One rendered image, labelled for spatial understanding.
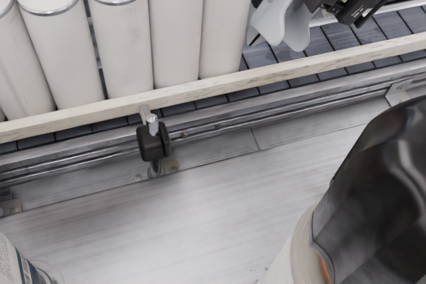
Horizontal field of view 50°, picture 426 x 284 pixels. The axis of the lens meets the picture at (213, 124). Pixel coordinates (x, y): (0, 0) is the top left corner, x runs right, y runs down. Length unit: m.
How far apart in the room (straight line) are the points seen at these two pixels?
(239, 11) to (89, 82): 0.16
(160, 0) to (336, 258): 0.28
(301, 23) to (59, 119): 0.26
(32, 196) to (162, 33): 0.23
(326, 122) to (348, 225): 0.41
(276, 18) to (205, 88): 0.10
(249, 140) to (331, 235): 0.36
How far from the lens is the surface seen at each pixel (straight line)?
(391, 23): 0.67
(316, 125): 0.59
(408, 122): 0.17
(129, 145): 0.52
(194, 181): 0.47
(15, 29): 0.42
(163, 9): 0.42
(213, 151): 0.54
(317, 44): 0.60
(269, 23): 0.47
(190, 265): 0.44
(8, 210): 0.54
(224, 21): 0.45
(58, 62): 0.44
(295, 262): 0.26
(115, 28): 0.41
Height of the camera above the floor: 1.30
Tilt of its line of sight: 57 degrees down
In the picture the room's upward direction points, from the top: 7 degrees clockwise
